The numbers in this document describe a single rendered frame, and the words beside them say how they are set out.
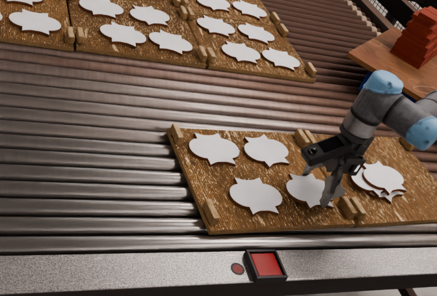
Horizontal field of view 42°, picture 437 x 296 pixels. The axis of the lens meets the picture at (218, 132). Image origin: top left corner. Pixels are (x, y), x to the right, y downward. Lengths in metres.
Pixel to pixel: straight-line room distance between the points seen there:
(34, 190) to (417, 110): 0.83
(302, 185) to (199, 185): 0.27
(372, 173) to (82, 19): 0.99
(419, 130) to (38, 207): 0.81
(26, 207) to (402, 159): 1.14
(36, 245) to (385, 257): 0.83
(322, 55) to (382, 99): 0.99
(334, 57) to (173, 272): 1.35
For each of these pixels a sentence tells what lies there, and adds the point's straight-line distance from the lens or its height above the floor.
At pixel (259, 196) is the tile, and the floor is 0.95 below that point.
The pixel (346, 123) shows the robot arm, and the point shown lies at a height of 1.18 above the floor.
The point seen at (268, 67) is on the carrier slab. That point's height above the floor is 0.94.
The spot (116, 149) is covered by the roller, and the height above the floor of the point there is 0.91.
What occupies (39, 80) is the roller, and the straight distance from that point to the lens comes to 1.56.
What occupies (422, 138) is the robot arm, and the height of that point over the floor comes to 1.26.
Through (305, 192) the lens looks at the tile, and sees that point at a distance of 1.44.
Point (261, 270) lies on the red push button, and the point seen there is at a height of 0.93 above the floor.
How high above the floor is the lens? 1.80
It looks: 34 degrees down
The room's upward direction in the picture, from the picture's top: 23 degrees clockwise
